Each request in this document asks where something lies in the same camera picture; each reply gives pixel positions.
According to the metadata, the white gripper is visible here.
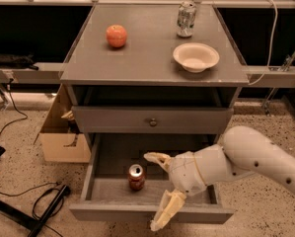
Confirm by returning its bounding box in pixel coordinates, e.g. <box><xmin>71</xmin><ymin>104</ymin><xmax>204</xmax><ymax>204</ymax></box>
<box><xmin>144</xmin><ymin>151</ymin><xmax>207</xmax><ymax>231</ymax></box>

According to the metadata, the red coke can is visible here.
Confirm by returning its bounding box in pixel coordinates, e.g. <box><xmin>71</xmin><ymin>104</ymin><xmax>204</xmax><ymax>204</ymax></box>
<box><xmin>127</xmin><ymin>164</ymin><xmax>145</xmax><ymax>191</ymax></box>

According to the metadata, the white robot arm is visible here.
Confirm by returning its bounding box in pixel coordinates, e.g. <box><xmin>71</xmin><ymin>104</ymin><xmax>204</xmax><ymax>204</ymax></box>
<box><xmin>144</xmin><ymin>126</ymin><xmax>295</xmax><ymax>231</ymax></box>

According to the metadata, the open grey middle drawer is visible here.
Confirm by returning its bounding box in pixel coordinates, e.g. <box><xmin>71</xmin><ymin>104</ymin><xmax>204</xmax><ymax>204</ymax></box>
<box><xmin>68</xmin><ymin>132</ymin><xmax>236</xmax><ymax>225</ymax></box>

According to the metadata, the grey drawer cabinet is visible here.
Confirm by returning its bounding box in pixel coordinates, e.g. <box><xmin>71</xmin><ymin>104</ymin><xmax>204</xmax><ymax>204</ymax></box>
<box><xmin>59</xmin><ymin>3</ymin><xmax>251</xmax><ymax>156</ymax></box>

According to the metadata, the grey upper drawer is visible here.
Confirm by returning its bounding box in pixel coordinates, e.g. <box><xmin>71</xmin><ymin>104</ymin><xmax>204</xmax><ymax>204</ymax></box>
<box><xmin>72</xmin><ymin>106</ymin><xmax>233</xmax><ymax>134</ymax></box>

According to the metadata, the silver soda can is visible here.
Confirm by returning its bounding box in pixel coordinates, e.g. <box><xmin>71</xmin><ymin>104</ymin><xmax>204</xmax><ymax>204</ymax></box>
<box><xmin>177</xmin><ymin>1</ymin><xmax>196</xmax><ymax>38</ymax></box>

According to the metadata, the cardboard box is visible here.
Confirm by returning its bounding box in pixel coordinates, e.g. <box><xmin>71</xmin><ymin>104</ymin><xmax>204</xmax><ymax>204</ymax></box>
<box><xmin>38</xmin><ymin>86</ymin><xmax>91</xmax><ymax>163</ymax></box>

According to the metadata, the white bowl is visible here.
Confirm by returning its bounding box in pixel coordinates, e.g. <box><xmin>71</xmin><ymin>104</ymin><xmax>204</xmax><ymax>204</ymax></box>
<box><xmin>173</xmin><ymin>42</ymin><xmax>220</xmax><ymax>73</ymax></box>

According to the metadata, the red apple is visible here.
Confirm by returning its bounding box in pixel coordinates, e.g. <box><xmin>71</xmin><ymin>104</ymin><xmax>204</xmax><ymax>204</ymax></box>
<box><xmin>106</xmin><ymin>25</ymin><xmax>127</xmax><ymax>48</ymax></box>

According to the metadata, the black floor stand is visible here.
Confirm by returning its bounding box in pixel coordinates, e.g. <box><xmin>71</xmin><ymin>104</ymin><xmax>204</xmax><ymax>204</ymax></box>
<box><xmin>0</xmin><ymin>184</ymin><xmax>72</xmax><ymax>237</ymax></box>

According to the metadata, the black bag on shelf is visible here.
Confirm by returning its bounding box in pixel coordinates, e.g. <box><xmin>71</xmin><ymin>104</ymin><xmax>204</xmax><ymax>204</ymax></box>
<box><xmin>0</xmin><ymin>54</ymin><xmax>38</xmax><ymax>70</ymax></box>

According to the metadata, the black floor cable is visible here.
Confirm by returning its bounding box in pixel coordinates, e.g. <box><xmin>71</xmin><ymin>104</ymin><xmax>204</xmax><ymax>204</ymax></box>
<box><xmin>0</xmin><ymin>77</ymin><xmax>63</xmax><ymax>237</ymax></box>

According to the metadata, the white hanging cable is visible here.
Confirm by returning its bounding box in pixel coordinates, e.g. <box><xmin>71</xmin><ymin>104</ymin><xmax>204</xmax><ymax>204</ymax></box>
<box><xmin>248</xmin><ymin>0</ymin><xmax>279</xmax><ymax>87</ymax></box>

